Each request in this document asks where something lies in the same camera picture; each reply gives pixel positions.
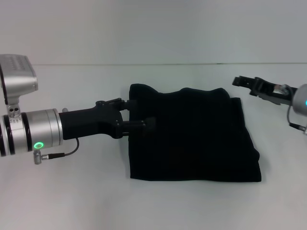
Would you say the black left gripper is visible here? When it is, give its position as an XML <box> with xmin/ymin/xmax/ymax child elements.
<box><xmin>58</xmin><ymin>97</ymin><xmax>157</xmax><ymax>141</ymax></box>

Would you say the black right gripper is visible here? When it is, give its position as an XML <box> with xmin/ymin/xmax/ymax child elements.
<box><xmin>231</xmin><ymin>75</ymin><xmax>298</xmax><ymax>106</ymax></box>

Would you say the black shirt with FREE print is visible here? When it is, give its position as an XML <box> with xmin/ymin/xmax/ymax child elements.
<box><xmin>128</xmin><ymin>83</ymin><xmax>262</xmax><ymax>184</ymax></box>

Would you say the thin black cable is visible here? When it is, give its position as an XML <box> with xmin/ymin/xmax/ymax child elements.
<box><xmin>286</xmin><ymin>105</ymin><xmax>299</xmax><ymax>129</ymax></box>
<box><xmin>47</xmin><ymin>138</ymin><xmax>81</xmax><ymax>159</ymax></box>

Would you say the silver cable plug left arm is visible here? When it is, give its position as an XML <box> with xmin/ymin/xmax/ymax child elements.
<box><xmin>33</xmin><ymin>149</ymin><xmax>49</xmax><ymax>165</ymax></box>

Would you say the silver camera mount bracket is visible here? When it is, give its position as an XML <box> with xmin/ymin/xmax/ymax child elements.
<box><xmin>6</xmin><ymin>103</ymin><xmax>21</xmax><ymax>124</ymax></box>

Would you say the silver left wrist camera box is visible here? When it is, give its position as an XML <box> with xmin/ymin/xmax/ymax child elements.
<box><xmin>0</xmin><ymin>54</ymin><xmax>39</xmax><ymax>106</ymax></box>

